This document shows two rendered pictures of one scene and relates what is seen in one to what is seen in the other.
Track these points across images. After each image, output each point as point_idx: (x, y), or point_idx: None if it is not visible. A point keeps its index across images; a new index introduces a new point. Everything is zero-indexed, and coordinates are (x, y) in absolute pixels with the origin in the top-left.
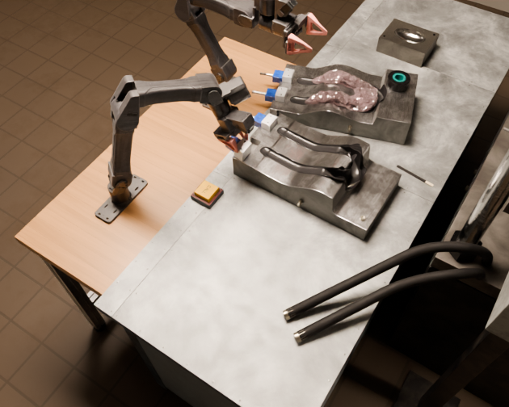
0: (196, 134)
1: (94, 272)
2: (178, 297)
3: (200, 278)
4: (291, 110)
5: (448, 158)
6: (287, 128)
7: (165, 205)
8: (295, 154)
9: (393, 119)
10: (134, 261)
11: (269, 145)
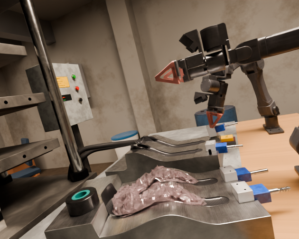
0: (282, 154)
1: (246, 122)
2: (206, 130)
3: (201, 133)
4: (207, 172)
5: (59, 211)
6: (195, 151)
7: (246, 135)
8: (180, 148)
9: (102, 177)
10: (234, 126)
11: (200, 143)
